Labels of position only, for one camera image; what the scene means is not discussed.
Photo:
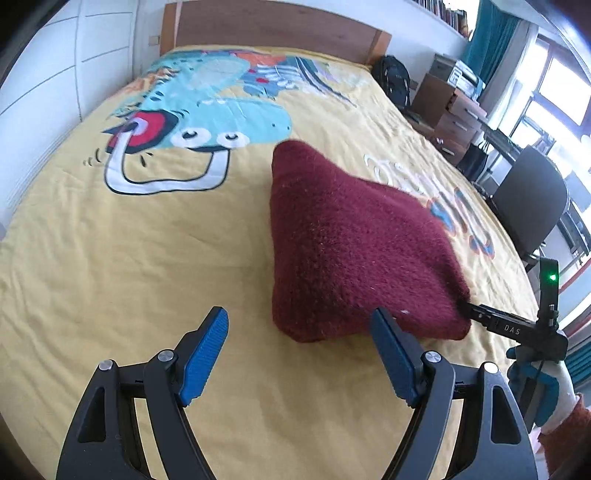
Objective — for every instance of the black backpack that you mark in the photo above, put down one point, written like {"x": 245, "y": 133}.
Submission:
{"x": 392, "y": 81}

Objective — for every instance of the teal curtain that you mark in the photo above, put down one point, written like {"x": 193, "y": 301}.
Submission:
{"x": 581, "y": 362}
{"x": 489, "y": 41}

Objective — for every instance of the row of colourful books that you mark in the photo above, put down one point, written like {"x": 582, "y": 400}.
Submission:
{"x": 445, "y": 14}

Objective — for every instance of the dark desk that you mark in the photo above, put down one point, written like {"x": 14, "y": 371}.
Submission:
{"x": 503, "y": 141}

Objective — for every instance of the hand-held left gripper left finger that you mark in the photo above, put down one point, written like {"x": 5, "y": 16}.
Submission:
{"x": 207, "y": 355}

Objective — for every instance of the white wall socket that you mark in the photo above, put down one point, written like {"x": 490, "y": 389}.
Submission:
{"x": 153, "y": 39}

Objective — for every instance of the person's right forearm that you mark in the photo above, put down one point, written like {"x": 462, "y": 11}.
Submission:
{"x": 570, "y": 443}

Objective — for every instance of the person's right hand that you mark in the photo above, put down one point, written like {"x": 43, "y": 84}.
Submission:
{"x": 549, "y": 397}

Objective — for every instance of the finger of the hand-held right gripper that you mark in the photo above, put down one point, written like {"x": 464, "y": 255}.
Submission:
{"x": 501, "y": 323}

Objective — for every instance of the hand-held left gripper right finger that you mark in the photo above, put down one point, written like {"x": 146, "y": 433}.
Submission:
{"x": 392, "y": 355}

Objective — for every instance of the printed storage box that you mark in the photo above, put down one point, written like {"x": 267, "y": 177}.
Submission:
{"x": 457, "y": 74}

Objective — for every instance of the wooden drawer cabinet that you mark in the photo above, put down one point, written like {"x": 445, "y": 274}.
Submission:
{"x": 445, "y": 115}

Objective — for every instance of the yellow cartoon printed blanket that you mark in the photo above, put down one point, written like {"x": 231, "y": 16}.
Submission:
{"x": 138, "y": 258}

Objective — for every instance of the glass window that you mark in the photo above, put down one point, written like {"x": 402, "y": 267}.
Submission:
{"x": 554, "y": 83}

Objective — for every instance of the wooden headboard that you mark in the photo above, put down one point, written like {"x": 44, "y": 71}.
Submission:
{"x": 277, "y": 25}

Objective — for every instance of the black office chair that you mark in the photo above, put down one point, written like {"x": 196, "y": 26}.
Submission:
{"x": 531, "y": 203}

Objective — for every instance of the maroon knitted sweater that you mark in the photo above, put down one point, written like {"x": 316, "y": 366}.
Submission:
{"x": 346, "y": 240}

